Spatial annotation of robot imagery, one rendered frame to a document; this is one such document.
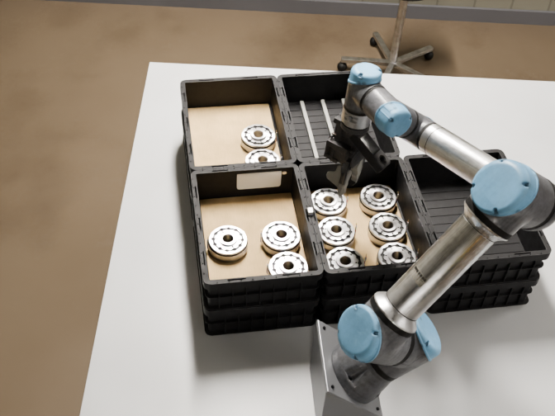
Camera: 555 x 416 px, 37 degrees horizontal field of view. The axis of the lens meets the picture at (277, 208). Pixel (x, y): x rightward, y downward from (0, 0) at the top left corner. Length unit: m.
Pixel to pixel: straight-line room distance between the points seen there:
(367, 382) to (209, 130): 1.00
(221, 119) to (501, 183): 1.18
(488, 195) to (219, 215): 0.90
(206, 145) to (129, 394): 0.80
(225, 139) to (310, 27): 2.04
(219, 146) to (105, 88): 1.64
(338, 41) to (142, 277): 2.37
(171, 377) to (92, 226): 1.40
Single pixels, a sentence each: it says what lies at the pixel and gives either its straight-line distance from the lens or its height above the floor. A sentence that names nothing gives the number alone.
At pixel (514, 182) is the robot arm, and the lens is 1.64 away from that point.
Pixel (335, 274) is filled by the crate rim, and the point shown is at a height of 0.93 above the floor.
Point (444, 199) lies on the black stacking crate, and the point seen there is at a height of 0.83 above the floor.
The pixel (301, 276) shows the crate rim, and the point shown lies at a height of 0.93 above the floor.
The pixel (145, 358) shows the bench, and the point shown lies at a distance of 2.18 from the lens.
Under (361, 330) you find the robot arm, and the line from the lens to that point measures 1.75.
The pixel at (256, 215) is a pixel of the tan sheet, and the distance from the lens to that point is 2.31.
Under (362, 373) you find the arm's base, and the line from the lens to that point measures 1.92.
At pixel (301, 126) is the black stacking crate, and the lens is 2.58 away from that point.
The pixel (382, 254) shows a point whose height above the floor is 0.86.
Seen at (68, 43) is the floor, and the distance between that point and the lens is 4.39.
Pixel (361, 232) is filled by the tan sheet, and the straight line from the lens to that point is 2.29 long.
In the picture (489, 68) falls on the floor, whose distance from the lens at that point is 4.40.
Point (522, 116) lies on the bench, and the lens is 3.00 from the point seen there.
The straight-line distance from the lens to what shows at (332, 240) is 2.22.
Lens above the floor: 2.52
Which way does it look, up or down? 47 degrees down
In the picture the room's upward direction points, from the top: 4 degrees clockwise
